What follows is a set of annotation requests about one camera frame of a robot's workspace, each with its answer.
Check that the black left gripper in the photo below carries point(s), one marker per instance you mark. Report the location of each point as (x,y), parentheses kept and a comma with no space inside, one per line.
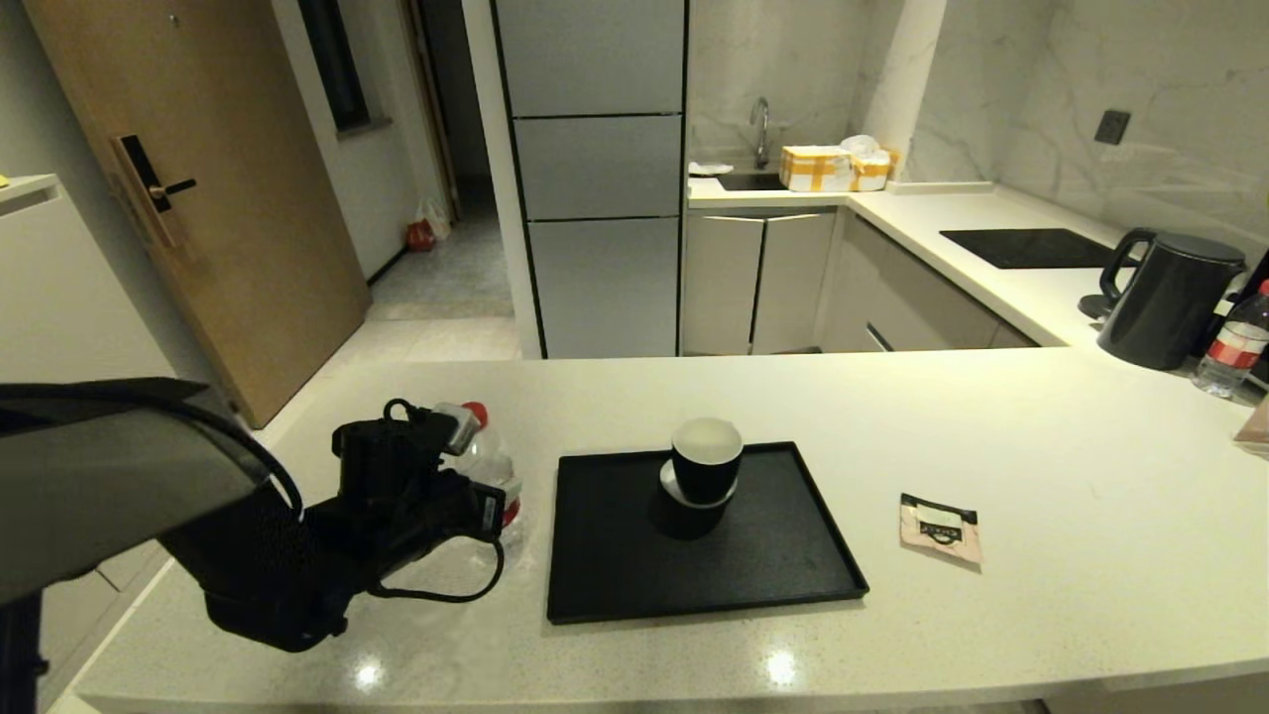
(406,486)

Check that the clear water bottle red label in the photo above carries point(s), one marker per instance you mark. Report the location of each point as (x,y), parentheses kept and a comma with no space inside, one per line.
(492,461)
(1234,347)

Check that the pink black tea sachet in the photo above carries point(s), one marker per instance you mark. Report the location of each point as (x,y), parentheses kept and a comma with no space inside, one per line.
(942,534)

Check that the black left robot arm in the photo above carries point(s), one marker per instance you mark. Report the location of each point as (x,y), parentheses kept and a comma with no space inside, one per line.
(99,476)

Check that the black electric kettle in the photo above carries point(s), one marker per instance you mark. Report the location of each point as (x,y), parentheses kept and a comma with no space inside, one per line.
(1170,305)

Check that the white round coaster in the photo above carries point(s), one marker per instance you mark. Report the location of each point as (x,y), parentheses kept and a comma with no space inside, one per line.
(667,485)

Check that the black mug white inside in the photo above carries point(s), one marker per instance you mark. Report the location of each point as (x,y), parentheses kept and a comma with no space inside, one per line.
(706,480)

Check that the red bag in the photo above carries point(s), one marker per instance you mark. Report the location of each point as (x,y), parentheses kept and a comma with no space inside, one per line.
(421,236)

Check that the beige base cabinet door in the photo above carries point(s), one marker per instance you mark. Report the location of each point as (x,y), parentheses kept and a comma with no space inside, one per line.
(722,286)
(795,281)

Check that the black rectangular serving tray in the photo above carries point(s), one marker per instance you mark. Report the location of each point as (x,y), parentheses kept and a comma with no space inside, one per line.
(783,558)

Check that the grey tall refrigerator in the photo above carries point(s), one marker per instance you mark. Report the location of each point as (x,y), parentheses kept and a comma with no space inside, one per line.
(600,169)

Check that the wooden entrance door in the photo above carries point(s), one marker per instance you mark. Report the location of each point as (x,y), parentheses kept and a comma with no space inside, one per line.
(248,198)

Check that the white cloth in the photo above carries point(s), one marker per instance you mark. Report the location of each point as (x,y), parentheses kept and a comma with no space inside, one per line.
(709,169)

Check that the dark kitchen sink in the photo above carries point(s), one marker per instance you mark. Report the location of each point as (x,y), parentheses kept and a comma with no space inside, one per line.
(750,181)

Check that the dark window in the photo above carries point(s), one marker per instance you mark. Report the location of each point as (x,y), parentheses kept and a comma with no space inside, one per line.
(337,59)

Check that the chrome sink faucet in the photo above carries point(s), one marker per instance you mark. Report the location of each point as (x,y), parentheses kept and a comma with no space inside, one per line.
(760,136)

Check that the white tall cabinet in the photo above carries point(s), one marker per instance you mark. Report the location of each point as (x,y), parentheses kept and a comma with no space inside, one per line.
(59,297)

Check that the large cardboard box yellow tape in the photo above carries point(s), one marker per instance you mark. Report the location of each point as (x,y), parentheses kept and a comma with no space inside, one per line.
(815,169)

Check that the beige drawer cabinet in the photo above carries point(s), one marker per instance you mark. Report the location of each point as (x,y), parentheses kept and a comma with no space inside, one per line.
(922,305)

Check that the small cardboard box yellow tape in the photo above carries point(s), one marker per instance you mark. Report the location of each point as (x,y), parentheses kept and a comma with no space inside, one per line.
(870,175)

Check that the white crumpled plastic bag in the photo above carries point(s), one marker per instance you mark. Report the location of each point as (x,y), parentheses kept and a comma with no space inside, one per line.
(861,147)

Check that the black induction cooktop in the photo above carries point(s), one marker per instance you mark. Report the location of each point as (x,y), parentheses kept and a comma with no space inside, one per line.
(1031,248)

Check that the pink packet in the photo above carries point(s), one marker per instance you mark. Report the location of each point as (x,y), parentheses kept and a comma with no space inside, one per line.
(1255,432)

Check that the dark wall socket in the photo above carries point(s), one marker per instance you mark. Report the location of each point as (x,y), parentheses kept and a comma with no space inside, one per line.
(1111,127)

